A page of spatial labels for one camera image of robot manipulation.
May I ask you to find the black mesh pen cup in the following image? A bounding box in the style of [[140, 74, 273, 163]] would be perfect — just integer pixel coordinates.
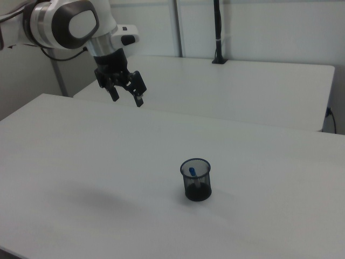
[[180, 158, 212, 202]]

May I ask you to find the black wall cable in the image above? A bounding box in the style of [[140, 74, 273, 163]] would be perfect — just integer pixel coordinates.
[[325, 106, 337, 134]]

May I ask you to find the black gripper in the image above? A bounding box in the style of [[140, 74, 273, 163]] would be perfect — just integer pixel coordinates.
[[93, 48, 148, 108]]

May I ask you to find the white side table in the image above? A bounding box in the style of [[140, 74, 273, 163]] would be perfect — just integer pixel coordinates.
[[72, 55, 336, 133]]

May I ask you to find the grey partition frame post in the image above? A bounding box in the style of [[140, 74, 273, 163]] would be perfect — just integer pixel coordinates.
[[174, 0, 185, 58]]

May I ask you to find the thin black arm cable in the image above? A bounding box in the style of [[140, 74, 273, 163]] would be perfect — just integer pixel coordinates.
[[0, 5, 89, 62]]

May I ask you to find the white marker with blue cap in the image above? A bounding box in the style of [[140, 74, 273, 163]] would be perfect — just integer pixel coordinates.
[[188, 167, 202, 188]]

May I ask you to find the black pole with clamp base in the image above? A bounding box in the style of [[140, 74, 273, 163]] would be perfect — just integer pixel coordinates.
[[211, 0, 229, 65]]

